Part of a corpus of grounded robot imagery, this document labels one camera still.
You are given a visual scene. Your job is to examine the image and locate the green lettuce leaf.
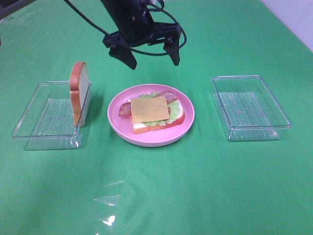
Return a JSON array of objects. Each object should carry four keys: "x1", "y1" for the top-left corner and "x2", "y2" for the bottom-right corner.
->
[{"x1": 134, "y1": 92, "x2": 184, "y2": 126}]

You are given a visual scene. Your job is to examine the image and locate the clear right plastic tray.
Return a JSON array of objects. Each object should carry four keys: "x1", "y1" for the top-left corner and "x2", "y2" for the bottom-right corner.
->
[{"x1": 211, "y1": 75, "x2": 291, "y2": 141}]

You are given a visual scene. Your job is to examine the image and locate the clear plastic wrap sheet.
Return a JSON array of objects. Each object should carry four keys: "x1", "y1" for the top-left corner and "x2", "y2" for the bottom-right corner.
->
[{"x1": 93, "y1": 179, "x2": 125, "y2": 229}]

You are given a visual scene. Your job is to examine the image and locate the white bread slice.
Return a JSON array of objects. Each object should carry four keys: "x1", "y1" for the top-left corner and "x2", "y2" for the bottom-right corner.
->
[{"x1": 128, "y1": 113, "x2": 185, "y2": 134}]

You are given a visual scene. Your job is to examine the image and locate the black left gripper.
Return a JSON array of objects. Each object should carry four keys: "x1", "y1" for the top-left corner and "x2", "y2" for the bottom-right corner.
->
[{"x1": 103, "y1": 15, "x2": 181, "y2": 70}]

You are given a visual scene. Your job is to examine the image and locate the clear left plastic tray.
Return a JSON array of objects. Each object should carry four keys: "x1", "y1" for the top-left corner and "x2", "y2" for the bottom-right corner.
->
[{"x1": 12, "y1": 81, "x2": 91, "y2": 150}]

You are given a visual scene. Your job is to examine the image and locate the yellow cheese slice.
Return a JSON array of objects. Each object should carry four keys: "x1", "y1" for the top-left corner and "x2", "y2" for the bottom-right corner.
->
[{"x1": 131, "y1": 96, "x2": 170, "y2": 122}]

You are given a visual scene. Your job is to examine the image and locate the green tablecloth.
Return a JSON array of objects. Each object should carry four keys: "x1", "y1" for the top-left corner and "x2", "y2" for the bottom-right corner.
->
[{"x1": 0, "y1": 0, "x2": 313, "y2": 235}]

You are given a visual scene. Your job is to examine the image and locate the clear plastic tray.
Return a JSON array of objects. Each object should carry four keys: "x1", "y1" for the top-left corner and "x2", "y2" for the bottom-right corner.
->
[
  {"x1": 211, "y1": 75, "x2": 291, "y2": 141},
  {"x1": 12, "y1": 81, "x2": 91, "y2": 150}
]

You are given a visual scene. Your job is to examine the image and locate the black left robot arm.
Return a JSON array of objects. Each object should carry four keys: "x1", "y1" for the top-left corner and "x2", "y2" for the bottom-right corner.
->
[{"x1": 66, "y1": 0, "x2": 186, "y2": 70}]

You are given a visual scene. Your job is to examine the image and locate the pink round plate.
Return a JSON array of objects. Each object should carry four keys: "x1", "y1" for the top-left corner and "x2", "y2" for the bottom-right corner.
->
[{"x1": 108, "y1": 84, "x2": 195, "y2": 147}]

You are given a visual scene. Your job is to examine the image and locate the bacon strip from tray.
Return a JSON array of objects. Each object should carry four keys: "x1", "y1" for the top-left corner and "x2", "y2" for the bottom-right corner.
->
[{"x1": 155, "y1": 91, "x2": 178, "y2": 104}]

